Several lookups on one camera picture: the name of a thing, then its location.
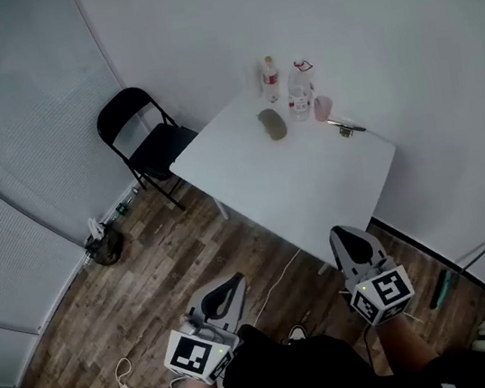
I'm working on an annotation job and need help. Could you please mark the white window blinds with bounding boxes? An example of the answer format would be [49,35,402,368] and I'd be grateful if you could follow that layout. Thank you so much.
[0,0,161,342]

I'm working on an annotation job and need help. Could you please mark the large clear bottle red handle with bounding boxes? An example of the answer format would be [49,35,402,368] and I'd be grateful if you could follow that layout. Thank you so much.
[280,57,323,125]

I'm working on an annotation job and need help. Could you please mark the dark bag with white handles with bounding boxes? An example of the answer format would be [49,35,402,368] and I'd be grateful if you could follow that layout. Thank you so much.
[78,213,128,271]

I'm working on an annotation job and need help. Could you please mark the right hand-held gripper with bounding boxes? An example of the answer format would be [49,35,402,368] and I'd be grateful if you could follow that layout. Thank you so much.
[327,216,419,331]

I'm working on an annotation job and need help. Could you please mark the white table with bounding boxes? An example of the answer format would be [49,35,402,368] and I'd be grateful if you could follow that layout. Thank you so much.
[158,68,414,291]

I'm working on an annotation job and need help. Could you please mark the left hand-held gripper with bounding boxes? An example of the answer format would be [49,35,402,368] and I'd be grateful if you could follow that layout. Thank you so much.
[151,273,263,388]

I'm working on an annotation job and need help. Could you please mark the clear bottle with red label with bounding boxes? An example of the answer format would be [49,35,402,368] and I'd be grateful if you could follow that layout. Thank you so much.
[259,54,285,106]

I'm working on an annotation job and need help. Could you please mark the black phone on stand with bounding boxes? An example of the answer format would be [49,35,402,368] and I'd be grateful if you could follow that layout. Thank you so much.
[326,113,368,142]

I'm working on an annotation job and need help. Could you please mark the olive green glasses case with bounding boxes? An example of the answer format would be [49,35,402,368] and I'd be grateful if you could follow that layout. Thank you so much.
[256,105,290,145]

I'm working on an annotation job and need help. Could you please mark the black folding chair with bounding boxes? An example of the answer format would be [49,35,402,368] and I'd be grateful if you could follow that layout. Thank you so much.
[90,77,212,223]

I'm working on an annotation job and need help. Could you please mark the teal and black tool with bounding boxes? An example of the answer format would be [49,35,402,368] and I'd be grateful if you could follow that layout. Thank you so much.
[424,268,458,311]

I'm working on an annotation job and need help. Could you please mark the long white cable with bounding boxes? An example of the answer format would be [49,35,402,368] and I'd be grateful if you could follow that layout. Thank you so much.
[242,246,314,326]

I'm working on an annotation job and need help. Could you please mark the pink cup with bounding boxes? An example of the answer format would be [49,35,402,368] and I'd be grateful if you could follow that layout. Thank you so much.
[311,92,336,124]

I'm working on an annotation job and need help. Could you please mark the person's black and white shoe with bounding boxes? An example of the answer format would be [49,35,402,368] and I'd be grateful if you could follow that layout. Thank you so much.
[286,323,310,344]

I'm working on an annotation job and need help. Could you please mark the person's black clothing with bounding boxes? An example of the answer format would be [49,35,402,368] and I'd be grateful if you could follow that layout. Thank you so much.
[150,285,485,388]

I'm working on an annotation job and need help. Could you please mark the person's right forearm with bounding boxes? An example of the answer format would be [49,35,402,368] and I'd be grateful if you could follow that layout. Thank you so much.
[373,309,444,378]

